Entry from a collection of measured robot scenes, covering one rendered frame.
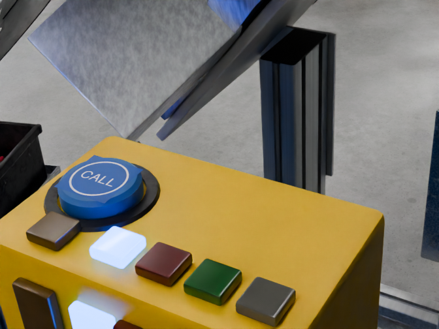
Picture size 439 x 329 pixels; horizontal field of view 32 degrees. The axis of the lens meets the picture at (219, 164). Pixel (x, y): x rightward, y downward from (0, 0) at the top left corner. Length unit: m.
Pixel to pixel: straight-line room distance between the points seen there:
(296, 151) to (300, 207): 0.54
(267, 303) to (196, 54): 0.44
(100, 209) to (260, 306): 0.10
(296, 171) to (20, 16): 0.36
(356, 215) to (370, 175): 1.92
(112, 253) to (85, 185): 0.05
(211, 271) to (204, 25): 0.43
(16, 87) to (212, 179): 2.59
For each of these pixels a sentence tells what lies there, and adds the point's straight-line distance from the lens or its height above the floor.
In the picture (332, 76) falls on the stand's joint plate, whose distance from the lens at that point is 0.93.
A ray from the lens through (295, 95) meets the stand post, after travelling 0.85.
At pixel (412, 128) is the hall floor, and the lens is 2.50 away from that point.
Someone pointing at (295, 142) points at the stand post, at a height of 0.81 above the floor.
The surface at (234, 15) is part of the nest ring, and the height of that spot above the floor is 1.02.
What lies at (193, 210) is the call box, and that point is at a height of 1.07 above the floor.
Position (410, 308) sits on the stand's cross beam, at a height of 0.58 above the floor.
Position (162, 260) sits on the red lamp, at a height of 1.08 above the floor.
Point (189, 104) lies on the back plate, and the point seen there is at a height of 0.89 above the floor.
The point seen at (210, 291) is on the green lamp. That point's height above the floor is 1.08.
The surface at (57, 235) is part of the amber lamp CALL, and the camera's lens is 0.34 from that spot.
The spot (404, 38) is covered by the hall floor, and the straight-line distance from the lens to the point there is 3.10.
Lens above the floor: 1.28
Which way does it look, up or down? 34 degrees down
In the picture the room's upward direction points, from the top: 4 degrees counter-clockwise
